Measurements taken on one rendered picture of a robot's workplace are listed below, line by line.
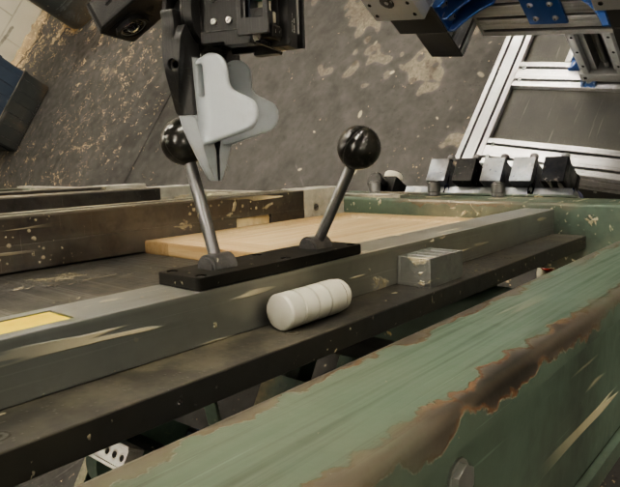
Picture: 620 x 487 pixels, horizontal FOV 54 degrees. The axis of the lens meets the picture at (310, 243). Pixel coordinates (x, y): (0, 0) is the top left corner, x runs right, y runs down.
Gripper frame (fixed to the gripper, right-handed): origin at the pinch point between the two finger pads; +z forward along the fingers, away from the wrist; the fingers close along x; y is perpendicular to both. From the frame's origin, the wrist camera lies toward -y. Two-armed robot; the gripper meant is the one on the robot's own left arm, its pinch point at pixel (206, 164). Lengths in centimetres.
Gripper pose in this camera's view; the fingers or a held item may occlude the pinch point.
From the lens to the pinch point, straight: 48.6
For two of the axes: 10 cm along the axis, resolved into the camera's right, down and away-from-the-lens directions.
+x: 3.5, -1.4, 9.3
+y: 9.4, 0.2, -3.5
